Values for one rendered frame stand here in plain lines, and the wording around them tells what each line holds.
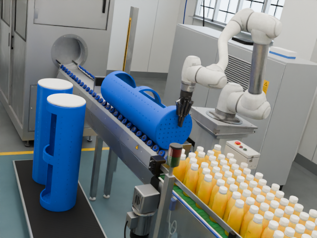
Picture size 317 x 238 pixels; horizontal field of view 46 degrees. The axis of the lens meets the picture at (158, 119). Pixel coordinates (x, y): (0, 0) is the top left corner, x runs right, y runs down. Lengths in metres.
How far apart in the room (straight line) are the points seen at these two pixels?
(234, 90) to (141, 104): 0.72
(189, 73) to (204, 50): 2.55
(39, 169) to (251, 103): 1.85
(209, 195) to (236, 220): 0.23
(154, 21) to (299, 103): 4.40
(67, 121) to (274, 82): 2.03
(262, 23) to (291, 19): 2.63
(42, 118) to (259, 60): 1.75
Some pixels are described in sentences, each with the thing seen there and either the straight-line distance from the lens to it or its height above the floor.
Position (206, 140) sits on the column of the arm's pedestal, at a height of 0.89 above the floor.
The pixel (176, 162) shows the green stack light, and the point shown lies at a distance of 1.76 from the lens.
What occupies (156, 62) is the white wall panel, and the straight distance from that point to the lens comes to 7.97.
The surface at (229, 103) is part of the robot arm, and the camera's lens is 2.81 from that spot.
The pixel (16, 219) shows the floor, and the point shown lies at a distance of 3.31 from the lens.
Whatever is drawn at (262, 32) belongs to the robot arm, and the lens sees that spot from 2.48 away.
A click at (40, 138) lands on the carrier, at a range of 3.28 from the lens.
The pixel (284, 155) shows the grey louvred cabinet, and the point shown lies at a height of 0.46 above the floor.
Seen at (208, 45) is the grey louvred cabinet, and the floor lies 1.33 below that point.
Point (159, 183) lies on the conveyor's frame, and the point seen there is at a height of 0.88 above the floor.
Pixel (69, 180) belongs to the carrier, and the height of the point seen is 0.43.
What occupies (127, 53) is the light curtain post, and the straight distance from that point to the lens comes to 3.59.
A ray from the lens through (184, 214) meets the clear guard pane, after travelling 1.93.
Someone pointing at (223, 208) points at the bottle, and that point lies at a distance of 1.89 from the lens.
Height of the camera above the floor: 1.95
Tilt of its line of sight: 20 degrees down
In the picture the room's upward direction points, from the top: 10 degrees clockwise
